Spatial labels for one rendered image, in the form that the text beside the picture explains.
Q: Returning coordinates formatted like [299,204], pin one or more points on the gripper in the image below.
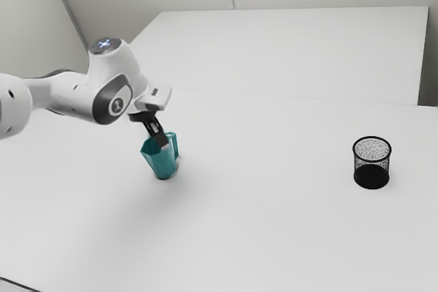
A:
[142,116]

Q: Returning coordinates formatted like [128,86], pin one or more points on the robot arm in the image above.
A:
[102,76]

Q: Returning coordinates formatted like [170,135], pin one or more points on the black mesh pen holder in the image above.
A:
[372,165]

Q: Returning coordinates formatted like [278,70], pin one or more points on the teal faceted mug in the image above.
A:
[161,162]

